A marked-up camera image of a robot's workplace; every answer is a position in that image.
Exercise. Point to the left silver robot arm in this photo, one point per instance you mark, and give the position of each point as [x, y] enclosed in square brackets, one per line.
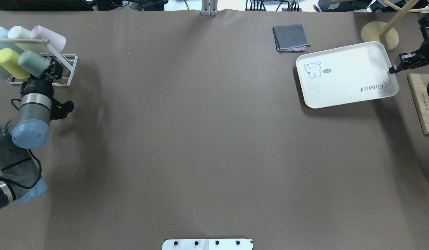
[21, 177]

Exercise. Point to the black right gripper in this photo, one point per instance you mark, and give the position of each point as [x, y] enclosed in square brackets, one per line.
[427, 50]

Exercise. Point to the white pillar mount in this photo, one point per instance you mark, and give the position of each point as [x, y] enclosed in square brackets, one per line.
[208, 244]

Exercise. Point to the wooden mug tree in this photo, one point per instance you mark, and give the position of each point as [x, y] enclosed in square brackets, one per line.
[385, 33]

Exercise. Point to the bamboo cutting board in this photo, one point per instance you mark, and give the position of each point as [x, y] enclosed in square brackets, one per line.
[418, 83]

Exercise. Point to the white cup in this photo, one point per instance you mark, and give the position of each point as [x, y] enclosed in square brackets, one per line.
[18, 32]

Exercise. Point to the yellow cup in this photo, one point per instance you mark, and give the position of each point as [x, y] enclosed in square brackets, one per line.
[9, 61]

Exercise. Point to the pink cup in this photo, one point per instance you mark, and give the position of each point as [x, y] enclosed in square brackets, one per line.
[57, 41]

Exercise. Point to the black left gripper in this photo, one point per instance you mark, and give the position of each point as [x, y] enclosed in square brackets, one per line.
[39, 86]

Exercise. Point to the blue cup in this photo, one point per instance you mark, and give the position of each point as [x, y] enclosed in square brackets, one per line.
[4, 35]

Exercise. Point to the cream rectangular tray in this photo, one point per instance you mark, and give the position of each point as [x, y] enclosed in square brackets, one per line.
[346, 75]

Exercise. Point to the green cup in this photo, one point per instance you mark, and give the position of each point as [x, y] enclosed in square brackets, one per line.
[33, 63]

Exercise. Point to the aluminium frame post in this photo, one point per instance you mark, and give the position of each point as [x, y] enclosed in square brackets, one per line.
[209, 8]

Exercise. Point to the grey folded cloth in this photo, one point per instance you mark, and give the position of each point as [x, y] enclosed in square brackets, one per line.
[290, 38]

